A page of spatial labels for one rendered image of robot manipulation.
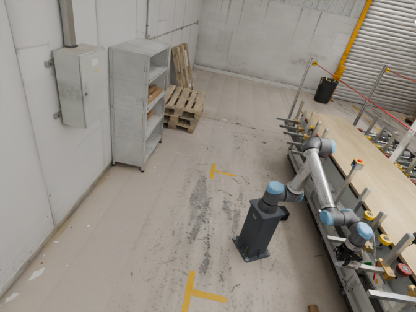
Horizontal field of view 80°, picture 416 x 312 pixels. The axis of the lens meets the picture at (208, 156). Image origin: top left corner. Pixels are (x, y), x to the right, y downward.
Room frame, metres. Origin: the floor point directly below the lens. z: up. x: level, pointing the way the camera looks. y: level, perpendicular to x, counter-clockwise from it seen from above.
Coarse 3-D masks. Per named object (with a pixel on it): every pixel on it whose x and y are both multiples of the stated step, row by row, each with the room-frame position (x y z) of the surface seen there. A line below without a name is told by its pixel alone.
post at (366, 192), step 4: (368, 188) 1.69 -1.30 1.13; (364, 192) 1.69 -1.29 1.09; (368, 192) 1.68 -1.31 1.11; (360, 196) 1.70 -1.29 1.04; (364, 196) 1.67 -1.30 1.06; (360, 200) 1.67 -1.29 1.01; (364, 200) 1.68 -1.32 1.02; (356, 204) 1.69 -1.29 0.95; (360, 204) 1.68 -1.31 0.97; (352, 208) 1.70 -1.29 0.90; (356, 208) 1.67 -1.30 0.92; (356, 212) 1.68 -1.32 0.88
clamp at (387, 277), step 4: (380, 260) 1.22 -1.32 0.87; (380, 264) 1.19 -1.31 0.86; (384, 268) 1.16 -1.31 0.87; (388, 268) 1.16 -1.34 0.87; (384, 272) 1.13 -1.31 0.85; (388, 272) 1.13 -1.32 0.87; (392, 272) 1.13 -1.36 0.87; (384, 276) 1.12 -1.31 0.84; (388, 276) 1.10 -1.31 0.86; (392, 276) 1.10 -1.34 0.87
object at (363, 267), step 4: (348, 264) 1.13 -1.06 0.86; (364, 264) 1.16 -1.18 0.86; (348, 268) 1.12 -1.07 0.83; (352, 268) 1.13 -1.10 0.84; (360, 268) 1.13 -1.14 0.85; (364, 268) 1.13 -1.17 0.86; (368, 268) 1.14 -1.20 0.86; (372, 268) 1.14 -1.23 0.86; (376, 268) 1.15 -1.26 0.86; (380, 268) 1.16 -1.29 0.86; (376, 272) 1.13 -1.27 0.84; (380, 272) 1.14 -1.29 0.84; (396, 272) 1.15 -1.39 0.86; (396, 276) 1.14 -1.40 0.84; (400, 276) 1.14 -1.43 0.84
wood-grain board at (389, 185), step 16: (320, 128) 3.39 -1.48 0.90; (336, 128) 3.52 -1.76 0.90; (352, 128) 3.67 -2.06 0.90; (336, 144) 2.95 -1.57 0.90; (352, 144) 3.05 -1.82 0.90; (368, 144) 3.17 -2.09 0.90; (336, 160) 2.50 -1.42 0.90; (352, 160) 2.59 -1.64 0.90; (368, 160) 2.68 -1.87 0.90; (384, 160) 2.77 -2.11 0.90; (368, 176) 2.29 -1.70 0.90; (384, 176) 2.37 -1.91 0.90; (400, 176) 2.44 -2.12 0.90; (384, 192) 2.06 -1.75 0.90; (400, 192) 2.12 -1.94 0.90; (368, 208) 1.75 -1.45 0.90; (384, 208) 1.79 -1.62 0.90; (400, 208) 1.84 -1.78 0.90; (384, 224) 1.57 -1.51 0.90; (400, 224) 1.61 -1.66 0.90; (400, 256) 1.28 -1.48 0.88
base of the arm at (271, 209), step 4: (260, 200) 1.87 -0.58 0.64; (260, 204) 1.80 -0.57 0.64; (264, 204) 1.78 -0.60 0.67; (268, 204) 1.76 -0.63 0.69; (260, 208) 1.78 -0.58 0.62; (264, 208) 1.76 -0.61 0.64; (268, 208) 1.76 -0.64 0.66; (272, 208) 1.76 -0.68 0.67; (276, 208) 1.78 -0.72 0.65; (264, 212) 1.75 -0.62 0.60; (268, 212) 1.74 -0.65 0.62; (272, 212) 1.75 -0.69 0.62
